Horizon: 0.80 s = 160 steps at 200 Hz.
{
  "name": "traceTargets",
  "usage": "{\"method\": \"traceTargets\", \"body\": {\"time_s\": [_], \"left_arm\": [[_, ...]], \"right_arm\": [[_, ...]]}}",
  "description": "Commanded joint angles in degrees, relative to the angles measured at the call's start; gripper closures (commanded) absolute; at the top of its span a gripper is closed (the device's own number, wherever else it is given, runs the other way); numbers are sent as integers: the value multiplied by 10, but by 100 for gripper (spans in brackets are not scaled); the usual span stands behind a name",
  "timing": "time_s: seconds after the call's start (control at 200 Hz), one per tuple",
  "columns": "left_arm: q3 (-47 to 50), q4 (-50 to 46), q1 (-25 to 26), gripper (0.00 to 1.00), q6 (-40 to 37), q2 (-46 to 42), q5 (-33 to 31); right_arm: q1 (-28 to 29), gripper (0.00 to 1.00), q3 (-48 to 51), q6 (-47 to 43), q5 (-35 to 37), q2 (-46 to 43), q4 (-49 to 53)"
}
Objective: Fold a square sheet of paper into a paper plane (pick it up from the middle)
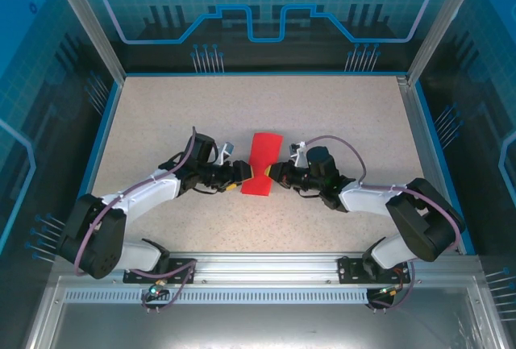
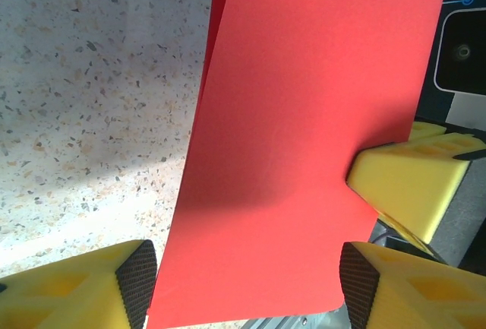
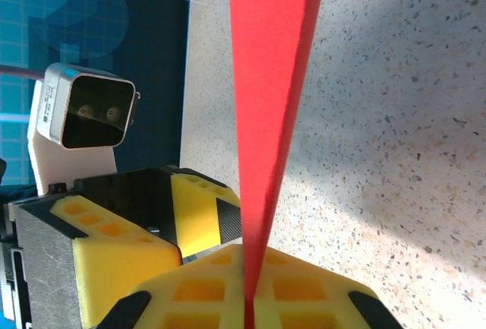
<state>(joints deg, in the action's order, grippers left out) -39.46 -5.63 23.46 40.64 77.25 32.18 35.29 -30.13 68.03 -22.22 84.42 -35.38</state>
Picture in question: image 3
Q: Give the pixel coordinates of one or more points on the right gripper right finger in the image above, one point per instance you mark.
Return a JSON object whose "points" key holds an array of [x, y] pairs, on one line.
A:
{"points": [[311, 298]]}

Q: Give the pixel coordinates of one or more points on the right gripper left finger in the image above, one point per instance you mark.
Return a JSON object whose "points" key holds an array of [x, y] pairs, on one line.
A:
{"points": [[190, 295]]}

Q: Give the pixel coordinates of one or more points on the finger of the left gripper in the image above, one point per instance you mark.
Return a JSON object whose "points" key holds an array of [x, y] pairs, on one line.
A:
{"points": [[114, 260], [197, 215]]}

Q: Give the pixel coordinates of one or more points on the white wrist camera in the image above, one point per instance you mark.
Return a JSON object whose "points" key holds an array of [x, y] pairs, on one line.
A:
{"points": [[72, 165]]}

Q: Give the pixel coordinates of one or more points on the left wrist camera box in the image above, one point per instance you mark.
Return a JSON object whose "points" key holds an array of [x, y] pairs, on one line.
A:
{"points": [[95, 116]]}

